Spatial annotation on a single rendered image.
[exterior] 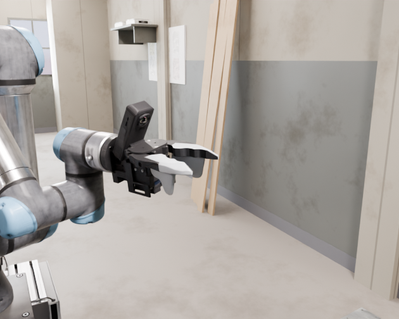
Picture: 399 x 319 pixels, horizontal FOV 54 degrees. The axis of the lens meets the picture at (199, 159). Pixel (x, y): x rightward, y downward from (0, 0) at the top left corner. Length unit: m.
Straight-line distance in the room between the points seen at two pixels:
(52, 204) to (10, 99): 0.32
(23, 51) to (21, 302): 0.59
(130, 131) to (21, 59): 0.40
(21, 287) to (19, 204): 0.44
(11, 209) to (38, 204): 0.05
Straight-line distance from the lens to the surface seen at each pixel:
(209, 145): 4.16
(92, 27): 8.89
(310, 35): 3.48
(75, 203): 0.80
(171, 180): 0.61
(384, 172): 2.90
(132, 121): 0.66
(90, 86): 8.86
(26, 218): 0.75
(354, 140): 3.14
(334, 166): 3.30
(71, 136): 0.81
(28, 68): 1.01
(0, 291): 1.08
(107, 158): 0.73
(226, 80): 4.01
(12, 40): 0.99
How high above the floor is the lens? 1.61
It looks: 14 degrees down
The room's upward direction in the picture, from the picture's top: straight up
